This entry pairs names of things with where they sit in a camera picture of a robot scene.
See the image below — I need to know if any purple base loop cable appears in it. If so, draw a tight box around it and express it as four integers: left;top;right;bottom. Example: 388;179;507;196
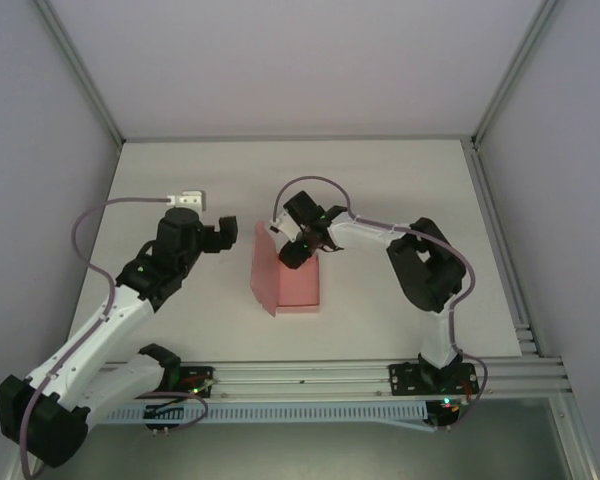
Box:
142;389;210;434

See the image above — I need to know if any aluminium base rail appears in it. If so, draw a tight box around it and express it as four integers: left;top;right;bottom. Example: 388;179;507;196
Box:
99;360;566;402

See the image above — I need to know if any pink cloth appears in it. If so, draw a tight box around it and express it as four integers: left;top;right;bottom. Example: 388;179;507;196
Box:
249;221;323;317

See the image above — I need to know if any aluminium frame post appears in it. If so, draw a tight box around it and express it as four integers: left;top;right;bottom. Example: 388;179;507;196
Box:
32;0;127;150
472;0;564;151

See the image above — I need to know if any aluminium side rail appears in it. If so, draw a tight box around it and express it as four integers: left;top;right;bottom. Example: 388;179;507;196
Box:
462;138;549;359

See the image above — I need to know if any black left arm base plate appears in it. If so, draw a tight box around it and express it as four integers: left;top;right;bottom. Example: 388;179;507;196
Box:
177;364;216;400

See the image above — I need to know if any white slotted cable duct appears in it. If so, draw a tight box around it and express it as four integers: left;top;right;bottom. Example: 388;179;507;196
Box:
102;401;429;427

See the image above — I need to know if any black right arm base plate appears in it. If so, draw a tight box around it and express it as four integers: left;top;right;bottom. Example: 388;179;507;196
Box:
388;362;481;401

